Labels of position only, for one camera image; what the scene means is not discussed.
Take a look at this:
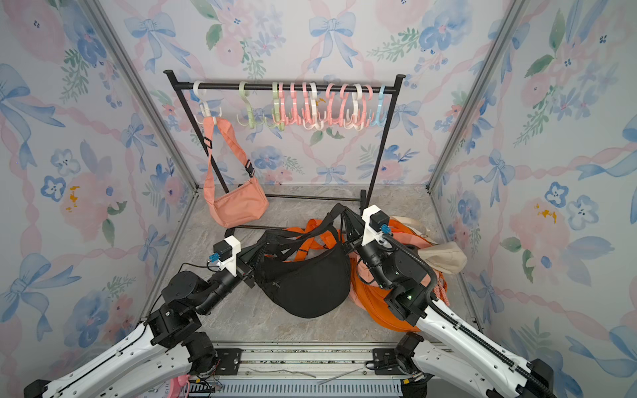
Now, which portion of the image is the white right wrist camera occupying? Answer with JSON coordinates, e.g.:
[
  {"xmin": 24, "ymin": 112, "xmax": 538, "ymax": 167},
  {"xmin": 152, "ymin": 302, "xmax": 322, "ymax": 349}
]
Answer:
[{"xmin": 362, "ymin": 205, "xmax": 391, "ymax": 247}]

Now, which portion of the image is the beige crossbody bag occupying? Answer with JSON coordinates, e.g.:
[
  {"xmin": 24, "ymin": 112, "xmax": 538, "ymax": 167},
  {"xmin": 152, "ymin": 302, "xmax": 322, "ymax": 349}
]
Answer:
[{"xmin": 391, "ymin": 216, "xmax": 468, "ymax": 275}]

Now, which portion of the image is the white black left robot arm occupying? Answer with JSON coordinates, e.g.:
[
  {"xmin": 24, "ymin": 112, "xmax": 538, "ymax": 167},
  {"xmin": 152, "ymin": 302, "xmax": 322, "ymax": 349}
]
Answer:
[{"xmin": 23, "ymin": 250, "xmax": 252, "ymax": 397}]

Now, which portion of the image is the light blue hook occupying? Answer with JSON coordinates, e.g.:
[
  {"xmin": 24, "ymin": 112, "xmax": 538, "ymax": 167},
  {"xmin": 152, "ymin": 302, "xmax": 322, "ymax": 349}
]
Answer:
[{"xmin": 369, "ymin": 86, "xmax": 388, "ymax": 127}]

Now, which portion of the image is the black clothes rack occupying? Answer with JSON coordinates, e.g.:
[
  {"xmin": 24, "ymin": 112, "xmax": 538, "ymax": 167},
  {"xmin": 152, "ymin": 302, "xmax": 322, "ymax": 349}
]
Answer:
[{"xmin": 164, "ymin": 70, "xmax": 406, "ymax": 212}]

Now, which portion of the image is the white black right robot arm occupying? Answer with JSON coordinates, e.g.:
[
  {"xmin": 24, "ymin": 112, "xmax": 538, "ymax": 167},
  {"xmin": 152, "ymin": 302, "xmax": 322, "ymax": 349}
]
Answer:
[{"xmin": 343, "ymin": 206, "xmax": 554, "ymax": 397}]

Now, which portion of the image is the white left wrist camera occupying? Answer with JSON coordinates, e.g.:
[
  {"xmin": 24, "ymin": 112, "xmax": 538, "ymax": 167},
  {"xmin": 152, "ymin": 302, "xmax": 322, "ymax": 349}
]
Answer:
[{"xmin": 207, "ymin": 235, "xmax": 242, "ymax": 276}]

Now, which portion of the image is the white hook leftmost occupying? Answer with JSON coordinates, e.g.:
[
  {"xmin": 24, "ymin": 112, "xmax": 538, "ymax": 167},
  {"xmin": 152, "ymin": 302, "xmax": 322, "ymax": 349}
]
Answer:
[{"xmin": 192, "ymin": 81, "xmax": 217, "ymax": 126}]

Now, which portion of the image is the black crossbody bag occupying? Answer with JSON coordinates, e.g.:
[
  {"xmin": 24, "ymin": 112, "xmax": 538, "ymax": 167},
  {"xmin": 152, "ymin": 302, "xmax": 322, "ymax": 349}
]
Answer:
[
  {"xmin": 251, "ymin": 204, "xmax": 352, "ymax": 319},
  {"xmin": 257, "ymin": 228, "xmax": 335, "ymax": 262}
]

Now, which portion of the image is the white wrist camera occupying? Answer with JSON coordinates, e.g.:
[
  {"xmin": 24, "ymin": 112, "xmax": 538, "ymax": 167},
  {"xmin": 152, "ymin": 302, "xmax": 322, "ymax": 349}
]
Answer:
[
  {"xmin": 207, "ymin": 235, "xmax": 242, "ymax": 276},
  {"xmin": 362, "ymin": 205, "xmax": 391, "ymax": 247}
]

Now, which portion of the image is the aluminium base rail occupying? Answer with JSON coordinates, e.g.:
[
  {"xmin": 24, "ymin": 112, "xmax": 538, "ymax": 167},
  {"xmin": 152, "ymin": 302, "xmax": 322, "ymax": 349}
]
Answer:
[{"xmin": 94, "ymin": 340, "xmax": 519, "ymax": 398}]

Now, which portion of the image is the pink alarm clock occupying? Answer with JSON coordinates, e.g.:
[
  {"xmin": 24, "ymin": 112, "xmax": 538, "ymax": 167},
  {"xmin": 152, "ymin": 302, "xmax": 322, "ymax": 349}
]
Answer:
[{"xmin": 167, "ymin": 375, "xmax": 191, "ymax": 398}]

